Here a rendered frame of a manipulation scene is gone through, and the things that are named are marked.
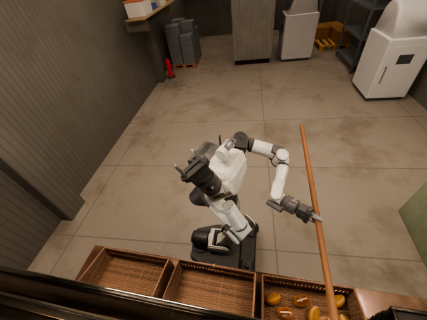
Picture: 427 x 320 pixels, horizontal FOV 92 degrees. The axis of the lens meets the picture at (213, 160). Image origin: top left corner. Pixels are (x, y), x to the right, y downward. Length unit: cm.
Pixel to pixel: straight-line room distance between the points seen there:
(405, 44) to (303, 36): 251
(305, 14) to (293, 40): 55
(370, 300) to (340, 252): 81
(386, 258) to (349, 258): 33
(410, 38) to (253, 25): 321
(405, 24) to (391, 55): 42
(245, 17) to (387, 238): 530
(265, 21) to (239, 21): 62
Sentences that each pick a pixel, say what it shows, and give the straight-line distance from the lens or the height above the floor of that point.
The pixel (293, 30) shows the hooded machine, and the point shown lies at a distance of 638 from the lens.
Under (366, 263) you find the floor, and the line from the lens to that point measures 265.
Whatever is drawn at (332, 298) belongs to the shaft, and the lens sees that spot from 111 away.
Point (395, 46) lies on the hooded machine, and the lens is 465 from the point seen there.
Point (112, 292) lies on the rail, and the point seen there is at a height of 144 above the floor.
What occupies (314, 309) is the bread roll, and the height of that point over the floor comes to 65.
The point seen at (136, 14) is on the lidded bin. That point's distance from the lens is 491.
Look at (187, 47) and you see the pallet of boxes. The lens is 659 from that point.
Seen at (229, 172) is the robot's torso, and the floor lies 139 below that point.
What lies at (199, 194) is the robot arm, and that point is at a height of 137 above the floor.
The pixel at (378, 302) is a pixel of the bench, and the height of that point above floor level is 58.
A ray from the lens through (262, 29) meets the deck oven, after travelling 627.
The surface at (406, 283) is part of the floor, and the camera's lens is 273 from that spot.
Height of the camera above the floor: 224
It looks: 44 degrees down
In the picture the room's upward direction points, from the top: 9 degrees counter-clockwise
